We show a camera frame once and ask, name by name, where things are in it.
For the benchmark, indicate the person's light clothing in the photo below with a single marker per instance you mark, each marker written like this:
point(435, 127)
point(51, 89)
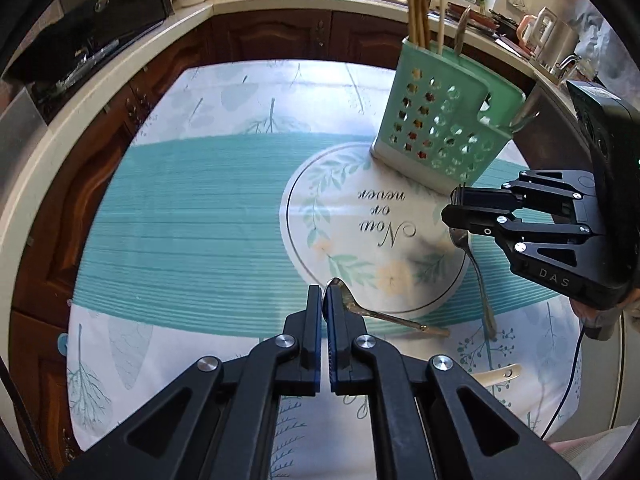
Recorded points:
point(600, 455)

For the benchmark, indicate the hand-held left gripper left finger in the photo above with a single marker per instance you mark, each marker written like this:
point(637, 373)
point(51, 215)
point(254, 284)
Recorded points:
point(314, 330)

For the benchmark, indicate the green plastic utensil holder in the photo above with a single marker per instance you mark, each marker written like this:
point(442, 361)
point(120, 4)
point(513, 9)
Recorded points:
point(425, 110)

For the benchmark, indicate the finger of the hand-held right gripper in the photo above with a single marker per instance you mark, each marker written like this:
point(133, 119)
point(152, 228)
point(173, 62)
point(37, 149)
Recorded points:
point(480, 222)
point(540, 187)

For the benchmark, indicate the group of wooden chopsticks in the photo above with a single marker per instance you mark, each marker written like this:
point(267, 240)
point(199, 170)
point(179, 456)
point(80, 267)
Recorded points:
point(417, 10)

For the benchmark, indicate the red pan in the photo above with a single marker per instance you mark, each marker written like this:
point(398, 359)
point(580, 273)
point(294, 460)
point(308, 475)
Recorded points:
point(472, 14)

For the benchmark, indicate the black gas stove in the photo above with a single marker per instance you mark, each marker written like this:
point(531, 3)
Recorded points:
point(85, 65)

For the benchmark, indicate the steel spoon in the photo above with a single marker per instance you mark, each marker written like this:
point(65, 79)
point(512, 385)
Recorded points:
point(480, 280)

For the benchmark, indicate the small bronze spoon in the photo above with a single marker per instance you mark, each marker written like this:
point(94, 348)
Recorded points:
point(350, 302)

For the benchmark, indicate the leaf printed tablecloth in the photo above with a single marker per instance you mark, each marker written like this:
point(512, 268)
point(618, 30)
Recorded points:
point(200, 210)

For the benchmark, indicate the grey appliance with glass door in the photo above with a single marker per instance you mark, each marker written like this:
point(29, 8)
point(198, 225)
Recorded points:
point(545, 145)

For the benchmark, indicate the glass pitcher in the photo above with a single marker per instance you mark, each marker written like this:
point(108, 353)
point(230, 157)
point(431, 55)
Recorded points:
point(572, 67)

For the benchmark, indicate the white electric kettle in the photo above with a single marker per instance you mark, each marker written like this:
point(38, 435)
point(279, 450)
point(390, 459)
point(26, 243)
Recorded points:
point(545, 35)

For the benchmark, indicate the person's right hand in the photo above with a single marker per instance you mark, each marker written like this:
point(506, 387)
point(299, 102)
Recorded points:
point(586, 314)

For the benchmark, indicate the steel cleaver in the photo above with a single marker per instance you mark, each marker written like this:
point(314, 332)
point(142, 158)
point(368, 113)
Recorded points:
point(20, 125)

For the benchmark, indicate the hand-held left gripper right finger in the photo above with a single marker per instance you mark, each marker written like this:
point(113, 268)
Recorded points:
point(331, 360)

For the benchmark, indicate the black glossy panel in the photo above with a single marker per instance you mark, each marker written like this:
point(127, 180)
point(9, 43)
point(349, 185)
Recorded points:
point(100, 5)

